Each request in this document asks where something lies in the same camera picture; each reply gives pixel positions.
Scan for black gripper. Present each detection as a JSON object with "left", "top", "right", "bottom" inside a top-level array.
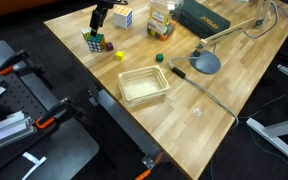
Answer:
[{"left": 90, "top": 0, "right": 128, "bottom": 36}]

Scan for dark multicolour rubik's cube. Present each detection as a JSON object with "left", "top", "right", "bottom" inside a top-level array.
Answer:
[{"left": 87, "top": 33, "right": 106, "bottom": 52}]

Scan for large white rubik's cube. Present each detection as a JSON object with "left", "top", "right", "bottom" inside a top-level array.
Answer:
[{"left": 113, "top": 5, "right": 132, "bottom": 29}]

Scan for small white rubik's cube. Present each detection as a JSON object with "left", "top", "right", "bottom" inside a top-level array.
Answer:
[{"left": 81, "top": 28, "right": 90, "bottom": 41}]

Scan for purple block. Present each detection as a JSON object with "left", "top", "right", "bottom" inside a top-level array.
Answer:
[{"left": 106, "top": 42, "right": 114, "bottom": 51}]

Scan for yellow block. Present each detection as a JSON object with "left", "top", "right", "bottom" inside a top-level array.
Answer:
[{"left": 115, "top": 51, "right": 124, "bottom": 61}]

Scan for green block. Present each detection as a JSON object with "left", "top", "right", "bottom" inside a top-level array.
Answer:
[{"left": 155, "top": 54, "right": 164, "bottom": 62}]

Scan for clear jar of blocks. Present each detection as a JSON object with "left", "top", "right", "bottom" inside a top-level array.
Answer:
[{"left": 147, "top": 0, "right": 184, "bottom": 41}]

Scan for wooden crate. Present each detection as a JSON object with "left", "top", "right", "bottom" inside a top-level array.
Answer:
[{"left": 118, "top": 65, "right": 170, "bottom": 107}]

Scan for dark green pouch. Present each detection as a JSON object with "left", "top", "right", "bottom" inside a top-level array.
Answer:
[{"left": 178, "top": 0, "right": 231, "bottom": 38}]

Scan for grey round lamp base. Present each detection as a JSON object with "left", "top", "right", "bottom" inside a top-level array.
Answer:
[{"left": 189, "top": 50, "right": 221, "bottom": 74}]

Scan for orange-handled clamp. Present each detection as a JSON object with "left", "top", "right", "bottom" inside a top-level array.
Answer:
[
  {"left": 0, "top": 49, "right": 43, "bottom": 75},
  {"left": 35, "top": 97, "right": 85, "bottom": 129}
]

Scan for grey cable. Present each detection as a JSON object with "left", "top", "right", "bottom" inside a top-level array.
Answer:
[{"left": 168, "top": 55, "right": 240, "bottom": 129}]

